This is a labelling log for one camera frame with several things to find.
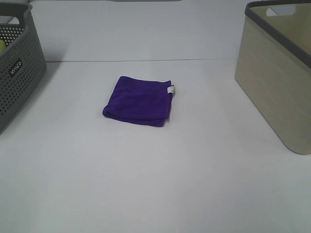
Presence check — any beige plastic basket grey rim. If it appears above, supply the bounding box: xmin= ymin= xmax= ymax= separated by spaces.
xmin=235 ymin=0 xmax=311 ymax=154

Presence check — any yellow-green cloth in basket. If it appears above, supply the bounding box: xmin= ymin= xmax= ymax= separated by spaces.
xmin=0 ymin=39 xmax=6 ymax=52

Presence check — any purple towel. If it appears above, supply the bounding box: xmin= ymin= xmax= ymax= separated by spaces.
xmin=103 ymin=76 xmax=175 ymax=127

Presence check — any grey perforated plastic basket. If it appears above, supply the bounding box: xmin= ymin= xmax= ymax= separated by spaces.
xmin=0 ymin=2 xmax=47 ymax=131

